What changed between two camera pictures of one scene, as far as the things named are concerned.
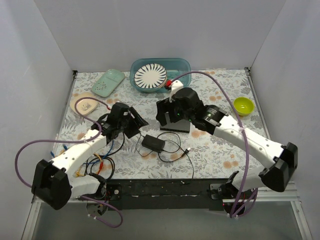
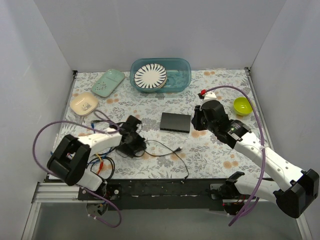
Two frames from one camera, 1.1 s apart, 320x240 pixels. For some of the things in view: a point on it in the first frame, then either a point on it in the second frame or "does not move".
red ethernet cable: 101,165 does not move
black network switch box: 182,126 does not move
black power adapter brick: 153,143 to 125,150
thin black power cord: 169,152 to 174,151
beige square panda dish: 85,106 does not move
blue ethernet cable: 104,157 does not move
